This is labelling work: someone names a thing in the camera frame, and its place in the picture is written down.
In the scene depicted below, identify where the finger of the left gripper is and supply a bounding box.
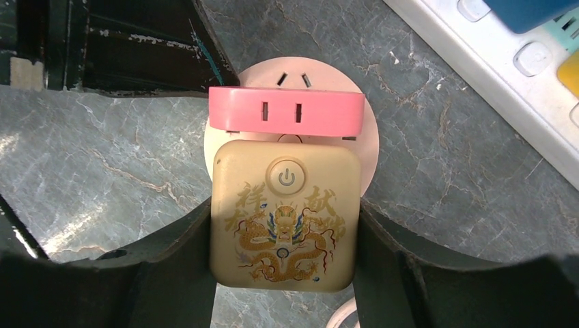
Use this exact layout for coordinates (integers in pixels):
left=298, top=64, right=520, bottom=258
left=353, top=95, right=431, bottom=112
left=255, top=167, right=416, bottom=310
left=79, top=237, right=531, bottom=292
left=81, top=0, right=240, bottom=98
left=1, top=1, right=82, bottom=91

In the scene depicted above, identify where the pink folding extension socket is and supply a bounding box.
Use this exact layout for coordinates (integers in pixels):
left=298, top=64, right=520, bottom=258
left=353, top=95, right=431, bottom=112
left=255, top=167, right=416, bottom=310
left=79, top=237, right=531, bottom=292
left=208, top=87, right=365, bottom=137

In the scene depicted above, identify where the long white power strip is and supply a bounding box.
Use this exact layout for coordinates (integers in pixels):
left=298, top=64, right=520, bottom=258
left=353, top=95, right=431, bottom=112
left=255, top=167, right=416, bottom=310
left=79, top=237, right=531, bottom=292
left=389, top=0, right=578, bottom=186

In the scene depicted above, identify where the pink coiled cable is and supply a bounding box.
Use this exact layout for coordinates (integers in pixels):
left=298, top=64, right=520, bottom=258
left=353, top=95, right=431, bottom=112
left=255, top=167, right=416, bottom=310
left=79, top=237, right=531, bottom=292
left=324, top=299, right=361, bottom=328

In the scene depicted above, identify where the round pink socket base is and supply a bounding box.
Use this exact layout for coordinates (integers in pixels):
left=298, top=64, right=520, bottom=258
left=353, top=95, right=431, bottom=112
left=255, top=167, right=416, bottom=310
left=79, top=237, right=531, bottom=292
left=203, top=57, right=379, bottom=193

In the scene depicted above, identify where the beige dragon print plug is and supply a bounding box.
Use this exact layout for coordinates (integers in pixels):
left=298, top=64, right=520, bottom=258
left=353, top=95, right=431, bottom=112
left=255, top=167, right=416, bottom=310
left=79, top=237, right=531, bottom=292
left=210, top=140, right=361, bottom=292

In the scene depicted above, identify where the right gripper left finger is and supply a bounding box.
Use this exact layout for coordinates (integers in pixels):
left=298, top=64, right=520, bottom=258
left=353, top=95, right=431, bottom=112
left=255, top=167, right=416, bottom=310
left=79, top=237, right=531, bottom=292
left=1, top=201, right=216, bottom=327

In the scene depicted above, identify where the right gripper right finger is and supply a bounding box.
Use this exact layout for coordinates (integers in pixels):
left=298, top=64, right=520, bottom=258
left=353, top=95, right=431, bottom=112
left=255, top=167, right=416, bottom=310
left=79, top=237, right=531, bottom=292
left=353, top=201, right=578, bottom=327

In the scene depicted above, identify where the blue cube adapter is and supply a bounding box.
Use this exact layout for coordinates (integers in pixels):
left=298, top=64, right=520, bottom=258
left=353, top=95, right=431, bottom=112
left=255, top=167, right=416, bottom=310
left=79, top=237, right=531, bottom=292
left=484, top=0, right=578, bottom=34

